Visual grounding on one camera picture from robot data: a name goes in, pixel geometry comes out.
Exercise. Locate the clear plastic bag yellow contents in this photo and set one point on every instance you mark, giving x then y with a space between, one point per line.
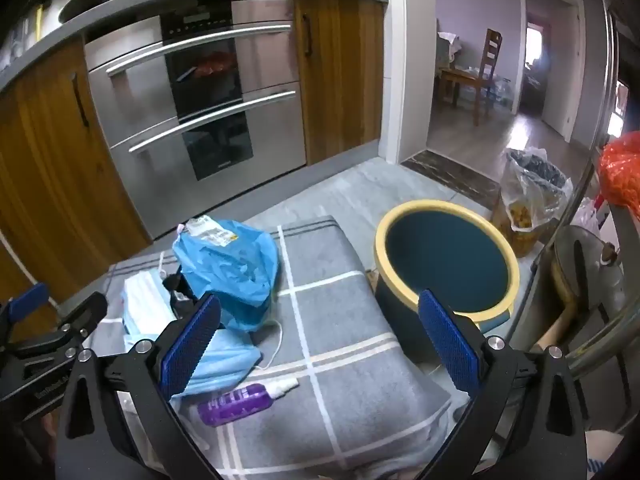
530 210

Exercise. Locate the purple spray bottle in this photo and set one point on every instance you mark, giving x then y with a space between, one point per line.
235 402

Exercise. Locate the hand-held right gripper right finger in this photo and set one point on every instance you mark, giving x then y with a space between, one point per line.
450 345

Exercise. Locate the white cloth pile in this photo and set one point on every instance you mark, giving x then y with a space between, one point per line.
449 47

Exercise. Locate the grey metal pot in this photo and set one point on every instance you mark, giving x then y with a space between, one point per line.
587 270

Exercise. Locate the white plastic bag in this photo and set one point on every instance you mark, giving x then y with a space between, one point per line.
589 216

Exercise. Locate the wooden cabinet door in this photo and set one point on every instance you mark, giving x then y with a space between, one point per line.
340 85
45 160

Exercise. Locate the dark striped door mat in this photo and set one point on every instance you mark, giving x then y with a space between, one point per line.
450 172

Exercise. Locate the light wooden leg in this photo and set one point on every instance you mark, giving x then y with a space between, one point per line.
555 330

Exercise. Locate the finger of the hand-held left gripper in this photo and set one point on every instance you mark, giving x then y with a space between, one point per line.
80 315
27 300

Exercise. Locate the stainless steel oven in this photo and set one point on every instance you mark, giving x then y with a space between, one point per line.
135 125

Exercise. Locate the dark green yellow-rimmed bin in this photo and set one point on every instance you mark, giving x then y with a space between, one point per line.
445 255

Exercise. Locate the light blue face mask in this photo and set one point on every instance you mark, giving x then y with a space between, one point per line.
225 357
142 305

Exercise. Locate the wooden chair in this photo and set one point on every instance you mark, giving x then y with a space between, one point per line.
490 55

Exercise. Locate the orange mesh bag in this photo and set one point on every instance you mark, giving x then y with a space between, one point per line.
622 170

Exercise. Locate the chrome metal frame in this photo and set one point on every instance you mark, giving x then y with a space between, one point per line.
611 60

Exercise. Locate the blue plastic bag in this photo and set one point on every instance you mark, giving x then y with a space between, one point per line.
230 275

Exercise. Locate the crumpled white printed wrapper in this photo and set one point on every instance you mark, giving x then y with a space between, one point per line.
210 231

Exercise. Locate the pack of water bottles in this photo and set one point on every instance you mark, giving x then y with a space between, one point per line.
501 92

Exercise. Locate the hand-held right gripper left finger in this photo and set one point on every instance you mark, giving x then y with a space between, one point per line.
192 345

